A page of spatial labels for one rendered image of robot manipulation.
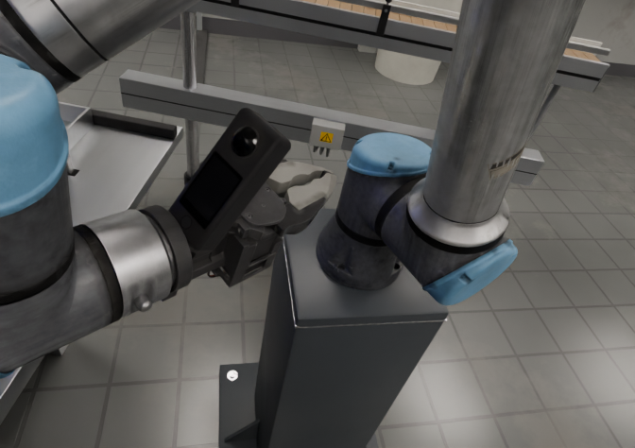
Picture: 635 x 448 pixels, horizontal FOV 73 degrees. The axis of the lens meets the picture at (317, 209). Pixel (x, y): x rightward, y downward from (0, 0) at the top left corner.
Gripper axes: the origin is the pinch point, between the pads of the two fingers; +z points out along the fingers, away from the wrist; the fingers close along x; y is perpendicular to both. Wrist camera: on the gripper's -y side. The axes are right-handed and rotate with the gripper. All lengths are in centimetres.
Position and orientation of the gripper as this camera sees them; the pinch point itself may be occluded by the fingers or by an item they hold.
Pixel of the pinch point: (328, 173)
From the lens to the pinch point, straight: 46.6
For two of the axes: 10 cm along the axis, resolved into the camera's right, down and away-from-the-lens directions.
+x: 6.5, 6.6, -3.7
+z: 6.8, -2.9, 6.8
